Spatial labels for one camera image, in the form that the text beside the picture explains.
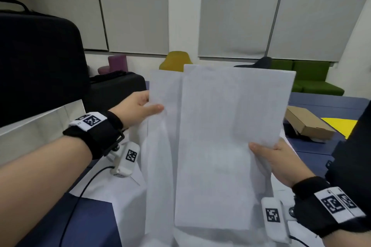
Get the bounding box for person's right hand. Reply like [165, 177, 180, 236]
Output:
[248, 138, 317, 189]

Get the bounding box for person's left hand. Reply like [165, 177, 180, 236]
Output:
[109, 90, 165, 136]

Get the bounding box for single white paper sheet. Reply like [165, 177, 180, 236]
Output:
[144, 69, 186, 234]

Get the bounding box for neat white paper sheaf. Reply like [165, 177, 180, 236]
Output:
[174, 64, 297, 232]

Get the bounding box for yellow folder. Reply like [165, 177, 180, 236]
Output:
[320, 117, 359, 140]

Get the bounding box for pile of white papers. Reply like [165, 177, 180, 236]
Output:
[68, 122, 322, 247]

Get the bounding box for person's right forearm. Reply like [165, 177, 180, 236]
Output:
[322, 222, 371, 247]

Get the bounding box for person's left forearm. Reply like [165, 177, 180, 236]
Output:
[0, 137, 94, 247]

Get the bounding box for black case with white label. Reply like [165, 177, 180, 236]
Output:
[87, 71, 147, 114]

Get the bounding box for brown cardboard box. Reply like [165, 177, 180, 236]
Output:
[285, 106, 337, 141]

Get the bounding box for tall purple stool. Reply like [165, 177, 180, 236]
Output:
[107, 54, 128, 72]

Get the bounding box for yellow armchair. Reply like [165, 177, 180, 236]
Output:
[158, 51, 193, 72]

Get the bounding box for black fabric bag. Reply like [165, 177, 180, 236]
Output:
[324, 108, 371, 195]

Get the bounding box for green sofa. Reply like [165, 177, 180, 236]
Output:
[271, 59, 345, 97]

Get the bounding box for large black carrying case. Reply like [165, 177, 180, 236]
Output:
[0, 0, 91, 129]

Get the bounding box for black armchair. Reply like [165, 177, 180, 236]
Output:
[234, 56, 273, 68]

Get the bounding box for grey roller blind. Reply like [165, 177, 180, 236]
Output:
[17, 0, 109, 51]
[94, 0, 169, 55]
[266, 0, 371, 63]
[198, 0, 289, 60]

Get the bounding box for open white box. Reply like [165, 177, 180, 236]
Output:
[0, 99, 87, 166]

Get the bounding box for black left wrist strap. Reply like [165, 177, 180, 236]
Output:
[62, 110, 126, 161]

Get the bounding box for black wrist strap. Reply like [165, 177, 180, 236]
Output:
[291, 176, 371, 239]
[62, 110, 126, 161]

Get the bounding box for black right wrist strap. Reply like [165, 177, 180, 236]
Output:
[291, 176, 371, 239]

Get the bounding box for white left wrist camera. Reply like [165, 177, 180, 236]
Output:
[109, 141, 141, 179]

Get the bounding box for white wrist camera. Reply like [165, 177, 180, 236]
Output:
[109, 141, 141, 179]
[260, 197, 292, 246]

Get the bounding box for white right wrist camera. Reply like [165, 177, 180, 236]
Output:
[260, 197, 292, 246]

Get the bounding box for black right camera cable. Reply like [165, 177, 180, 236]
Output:
[289, 234, 311, 247]

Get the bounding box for black camera cable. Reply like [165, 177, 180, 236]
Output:
[289, 234, 311, 247]
[58, 166, 116, 247]

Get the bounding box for black left camera cable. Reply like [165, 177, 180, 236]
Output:
[58, 166, 116, 247]

